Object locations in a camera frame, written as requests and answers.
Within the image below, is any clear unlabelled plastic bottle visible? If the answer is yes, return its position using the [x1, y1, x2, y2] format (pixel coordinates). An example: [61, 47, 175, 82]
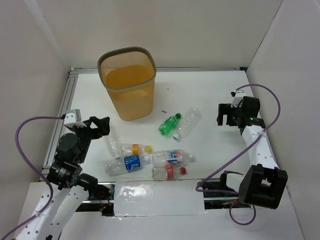
[106, 126, 122, 160]

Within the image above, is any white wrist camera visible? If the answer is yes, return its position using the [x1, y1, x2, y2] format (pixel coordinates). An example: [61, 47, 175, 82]
[63, 109, 85, 128]
[230, 89, 246, 108]

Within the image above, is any orange mesh waste bin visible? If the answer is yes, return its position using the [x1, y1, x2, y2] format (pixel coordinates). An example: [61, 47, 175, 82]
[97, 46, 157, 121]

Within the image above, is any aluminium frame rail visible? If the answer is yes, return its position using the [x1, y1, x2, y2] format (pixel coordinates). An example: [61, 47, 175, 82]
[39, 66, 247, 176]

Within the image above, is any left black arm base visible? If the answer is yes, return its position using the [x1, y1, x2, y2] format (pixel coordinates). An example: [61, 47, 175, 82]
[76, 182, 116, 217]

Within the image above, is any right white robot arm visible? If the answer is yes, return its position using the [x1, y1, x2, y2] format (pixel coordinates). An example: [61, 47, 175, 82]
[217, 91, 288, 209]

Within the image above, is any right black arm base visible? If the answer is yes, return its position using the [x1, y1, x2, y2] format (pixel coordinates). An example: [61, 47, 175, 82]
[199, 178, 238, 210]

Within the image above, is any orange label yellow cap bottle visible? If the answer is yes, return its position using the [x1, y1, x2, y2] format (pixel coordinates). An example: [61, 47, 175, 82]
[121, 143, 152, 155]

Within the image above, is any white taped cover plate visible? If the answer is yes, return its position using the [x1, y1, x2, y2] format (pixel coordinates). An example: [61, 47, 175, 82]
[113, 180, 206, 217]

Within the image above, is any green plastic bottle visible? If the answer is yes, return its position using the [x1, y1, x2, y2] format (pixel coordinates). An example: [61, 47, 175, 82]
[158, 113, 182, 136]

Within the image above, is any clear bottle white cap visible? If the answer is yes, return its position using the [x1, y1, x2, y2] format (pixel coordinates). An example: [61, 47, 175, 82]
[172, 107, 201, 142]

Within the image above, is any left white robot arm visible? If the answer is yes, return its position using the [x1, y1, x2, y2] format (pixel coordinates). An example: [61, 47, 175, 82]
[16, 113, 110, 240]

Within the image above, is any blue label plastic bottle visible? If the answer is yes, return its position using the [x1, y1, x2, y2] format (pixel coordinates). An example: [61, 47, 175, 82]
[104, 154, 151, 177]

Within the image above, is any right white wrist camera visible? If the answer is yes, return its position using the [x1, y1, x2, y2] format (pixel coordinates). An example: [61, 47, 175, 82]
[230, 89, 246, 108]

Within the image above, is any red label red cap bottle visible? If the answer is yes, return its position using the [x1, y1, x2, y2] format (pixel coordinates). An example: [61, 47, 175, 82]
[151, 165, 187, 181]

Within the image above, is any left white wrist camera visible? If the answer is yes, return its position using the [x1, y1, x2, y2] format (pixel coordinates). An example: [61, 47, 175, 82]
[63, 109, 85, 128]

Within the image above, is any white orange label bottle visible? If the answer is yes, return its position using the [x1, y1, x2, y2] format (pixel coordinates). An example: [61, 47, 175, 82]
[151, 149, 195, 168]

